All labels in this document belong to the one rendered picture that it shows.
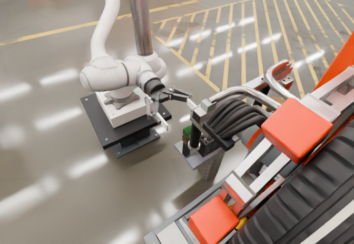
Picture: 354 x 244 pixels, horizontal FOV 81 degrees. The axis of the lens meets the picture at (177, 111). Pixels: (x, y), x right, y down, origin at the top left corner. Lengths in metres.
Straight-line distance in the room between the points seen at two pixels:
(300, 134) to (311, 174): 0.07
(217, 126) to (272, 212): 0.22
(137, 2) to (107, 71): 0.52
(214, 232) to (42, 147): 1.60
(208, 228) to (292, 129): 0.29
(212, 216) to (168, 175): 1.03
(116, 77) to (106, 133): 0.64
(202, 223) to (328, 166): 0.28
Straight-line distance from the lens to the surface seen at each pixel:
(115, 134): 1.40
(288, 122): 0.37
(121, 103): 1.41
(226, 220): 0.54
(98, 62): 0.86
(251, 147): 0.70
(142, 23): 1.27
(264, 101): 0.61
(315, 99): 0.48
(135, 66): 0.89
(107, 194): 1.54
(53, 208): 1.63
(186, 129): 0.93
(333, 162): 0.40
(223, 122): 0.51
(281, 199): 0.41
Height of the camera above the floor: 1.39
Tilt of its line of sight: 47 degrees down
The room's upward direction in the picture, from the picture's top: 3 degrees clockwise
